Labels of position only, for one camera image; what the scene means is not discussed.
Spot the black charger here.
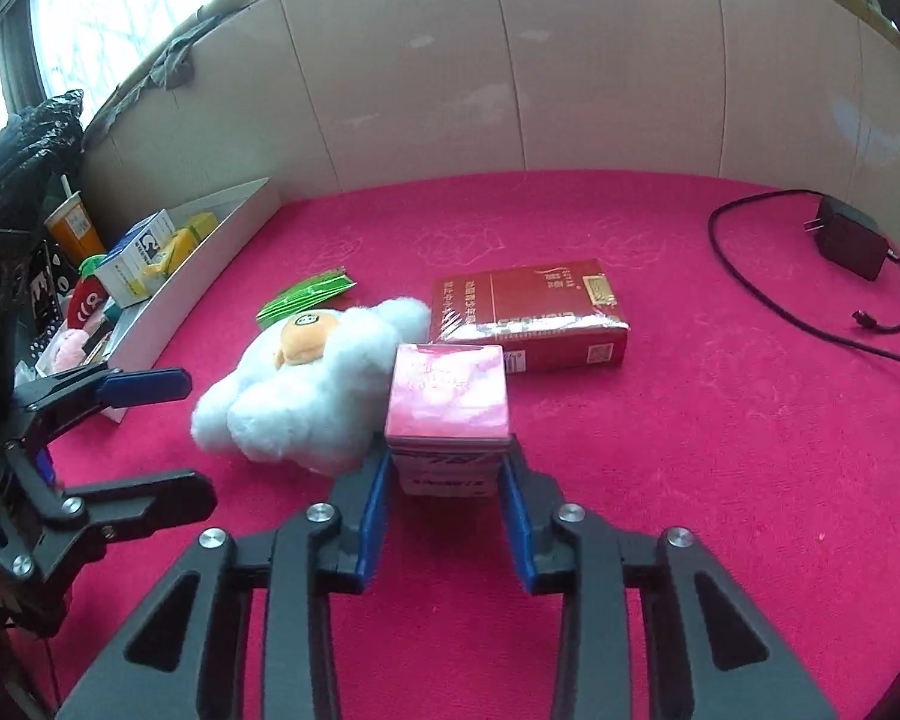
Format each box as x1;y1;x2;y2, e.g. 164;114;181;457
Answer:
801;195;897;282

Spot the white cardboard box tray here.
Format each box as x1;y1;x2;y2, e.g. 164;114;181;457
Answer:
34;178;282;425

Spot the blue white medicine box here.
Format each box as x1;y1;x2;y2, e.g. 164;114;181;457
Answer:
94;210;177;308

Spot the pink plush toy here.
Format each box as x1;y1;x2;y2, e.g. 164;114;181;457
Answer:
49;326;87;372

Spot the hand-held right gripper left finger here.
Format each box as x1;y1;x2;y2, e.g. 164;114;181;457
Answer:
56;450;392;720

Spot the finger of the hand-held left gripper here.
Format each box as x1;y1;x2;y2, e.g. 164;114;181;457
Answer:
15;366;192;436
0;444;218;635

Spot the yellow tissue pack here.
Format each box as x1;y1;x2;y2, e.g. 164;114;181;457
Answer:
166;211;220;260

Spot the black cable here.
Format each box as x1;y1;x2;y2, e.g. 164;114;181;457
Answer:
709;189;900;368

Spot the red plush toy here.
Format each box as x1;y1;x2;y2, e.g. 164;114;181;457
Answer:
67;256;121;331

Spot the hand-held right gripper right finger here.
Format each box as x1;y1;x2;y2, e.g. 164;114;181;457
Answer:
495;436;841;720

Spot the black plastic bag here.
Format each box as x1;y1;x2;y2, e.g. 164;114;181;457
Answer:
0;90;87;230

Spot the window with metal grille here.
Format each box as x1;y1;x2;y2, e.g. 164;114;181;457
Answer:
0;0;233;158

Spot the orange drink cup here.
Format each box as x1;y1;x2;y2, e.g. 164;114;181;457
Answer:
43;191;107;260

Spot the grey cloth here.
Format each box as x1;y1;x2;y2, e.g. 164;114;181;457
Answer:
101;4;230;136

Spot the red felt table cover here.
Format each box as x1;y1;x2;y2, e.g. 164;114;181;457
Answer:
7;169;900;720

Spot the small square box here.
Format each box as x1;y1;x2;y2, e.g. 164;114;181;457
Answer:
384;343;512;497

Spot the green packet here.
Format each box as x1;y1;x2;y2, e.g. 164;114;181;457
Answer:
259;266;357;329

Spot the white plush toy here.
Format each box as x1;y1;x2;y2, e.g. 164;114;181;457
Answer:
190;298;432;475

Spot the red cigarette pack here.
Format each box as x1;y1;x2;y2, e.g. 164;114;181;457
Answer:
431;259;632;374

